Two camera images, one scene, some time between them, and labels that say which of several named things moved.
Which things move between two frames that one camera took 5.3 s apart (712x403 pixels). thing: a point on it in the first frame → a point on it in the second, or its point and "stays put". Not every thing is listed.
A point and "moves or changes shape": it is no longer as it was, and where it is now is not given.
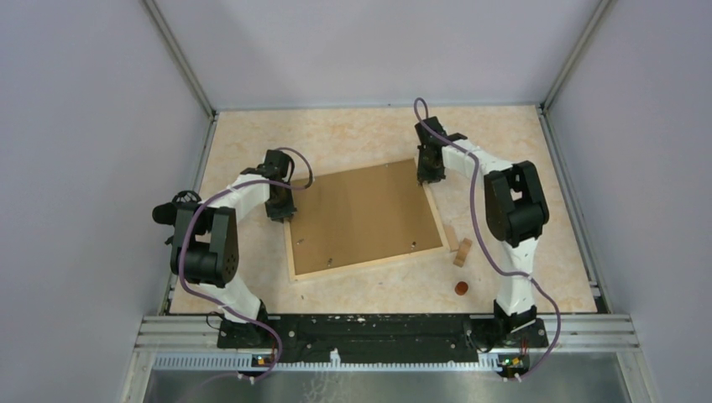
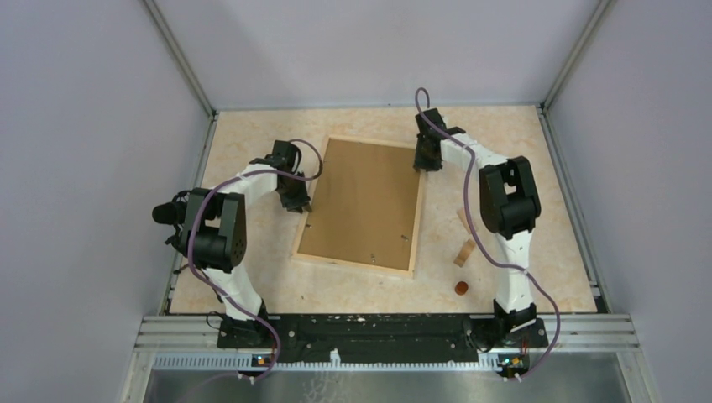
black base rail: x=385 y=337 stays put
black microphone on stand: x=164 y=212 stays put
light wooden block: x=452 y=238 → x=462 y=213
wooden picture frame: x=442 y=248 → x=366 y=207
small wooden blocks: x=463 y=252 stays put
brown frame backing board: x=360 y=214 moves or changes shape
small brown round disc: x=461 y=288 stays put
